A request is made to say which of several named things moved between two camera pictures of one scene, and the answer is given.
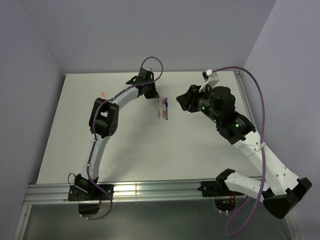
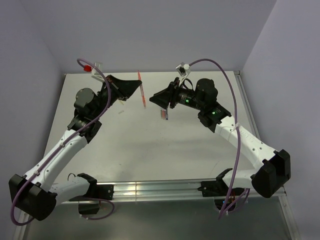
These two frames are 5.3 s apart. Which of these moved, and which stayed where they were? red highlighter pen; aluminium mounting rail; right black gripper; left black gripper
Moved: left black gripper; right black gripper
Stayed: red highlighter pen; aluminium mounting rail
